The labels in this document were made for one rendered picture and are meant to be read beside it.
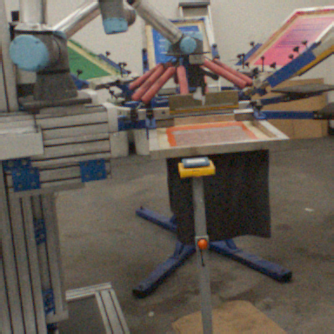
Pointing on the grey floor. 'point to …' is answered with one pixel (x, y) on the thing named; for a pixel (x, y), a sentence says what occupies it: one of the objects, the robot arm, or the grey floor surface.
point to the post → (201, 237)
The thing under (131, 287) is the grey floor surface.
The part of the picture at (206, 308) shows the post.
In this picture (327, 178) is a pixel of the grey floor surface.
